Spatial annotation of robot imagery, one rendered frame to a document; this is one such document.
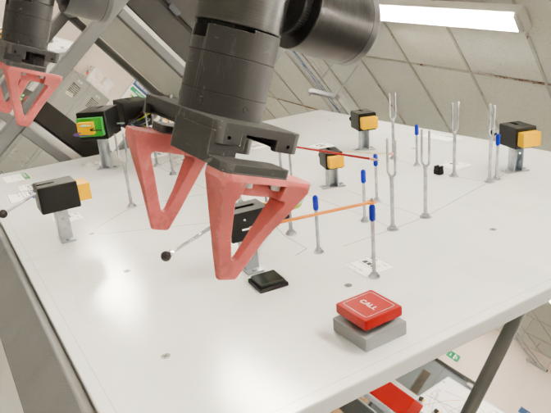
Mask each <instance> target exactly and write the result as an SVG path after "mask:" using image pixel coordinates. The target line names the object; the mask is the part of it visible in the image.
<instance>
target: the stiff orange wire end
mask: <svg viewBox="0 0 551 413"><path fill-rule="evenodd" d="M370 201H371V199H370V200H367V201H366V202H361V203H358V204H353V205H349V206H342V207H339V208H335V209H330V210H327V211H320V212H316V213H312V214H308V215H304V216H297V217H293V218H289V219H285V220H282V222H281V224H283V223H286V222H290V221H294V220H301V219H305V218H309V217H313V216H319V215H324V214H328V213H331V212H336V211H342V210H346V209H350V208H354V207H361V206H365V205H373V204H376V200H373V202H370Z"/></svg>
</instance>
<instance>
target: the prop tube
mask: <svg viewBox="0 0 551 413"><path fill-rule="evenodd" d="M525 315H526V313H525V314H523V315H520V316H518V317H517V318H515V319H513V320H511V321H509V322H507V323H506V324H504V326H503V328H502V330H501V332H500V334H499V336H498V338H497V340H496V342H495V344H494V346H493V348H492V350H491V352H490V354H489V356H488V358H487V360H486V362H485V364H484V365H483V367H482V369H481V371H480V373H479V375H478V377H477V379H476V381H475V383H474V385H473V387H472V389H471V391H470V393H469V395H468V397H467V399H466V401H465V403H464V405H463V407H462V409H461V411H460V413H476V412H477V411H478V409H479V407H480V404H481V403H482V401H483V399H484V397H485V394H486V393H487V391H488V389H489V387H490V385H491V383H492V381H493V379H494V376H495V375H496V373H497V371H498V369H499V367H500V365H501V363H502V361H503V358H504V357H505V355H506V353H507V351H508V349H509V347H510V345H511V343H512V341H513V339H514V337H515V335H516V333H517V331H518V329H519V327H520V325H521V323H522V321H523V319H524V317H525Z"/></svg>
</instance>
